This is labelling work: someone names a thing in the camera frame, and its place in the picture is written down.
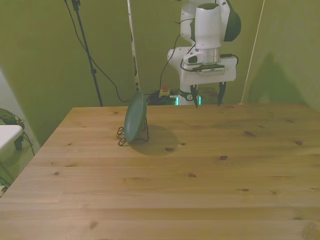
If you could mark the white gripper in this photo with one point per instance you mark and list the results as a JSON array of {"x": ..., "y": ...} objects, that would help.
[{"x": 208, "y": 77}]

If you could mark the white vertical strip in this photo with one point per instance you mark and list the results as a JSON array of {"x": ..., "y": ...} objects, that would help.
[{"x": 133, "y": 50}]

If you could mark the black camera tripod stand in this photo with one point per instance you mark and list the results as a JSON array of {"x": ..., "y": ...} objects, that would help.
[{"x": 86, "y": 47}]

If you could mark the dark mottled base platform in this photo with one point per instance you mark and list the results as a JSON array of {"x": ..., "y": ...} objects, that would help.
[{"x": 210, "y": 96}]

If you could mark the red emergency stop button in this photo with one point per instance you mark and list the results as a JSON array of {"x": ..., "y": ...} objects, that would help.
[{"x": 165, "y": 90}]

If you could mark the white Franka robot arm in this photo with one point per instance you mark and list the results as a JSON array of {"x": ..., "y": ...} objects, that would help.
[{"x": 207, "y": 27}]

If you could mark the white side table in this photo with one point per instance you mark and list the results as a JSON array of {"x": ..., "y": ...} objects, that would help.
[{"x": 8, "y": 135}]

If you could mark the teal round plate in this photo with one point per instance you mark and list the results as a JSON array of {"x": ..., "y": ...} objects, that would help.
[{"x": 135, "y": 117}]

